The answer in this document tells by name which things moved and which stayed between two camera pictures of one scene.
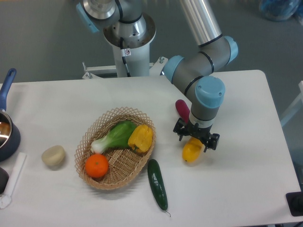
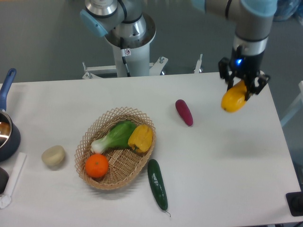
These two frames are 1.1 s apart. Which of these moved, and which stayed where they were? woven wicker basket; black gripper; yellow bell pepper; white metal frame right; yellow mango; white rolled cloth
Moved: yellow mango; black gripper
Stayed: white metal frame right; woven wicker basket; white rolled cloth; yellow bell pepper
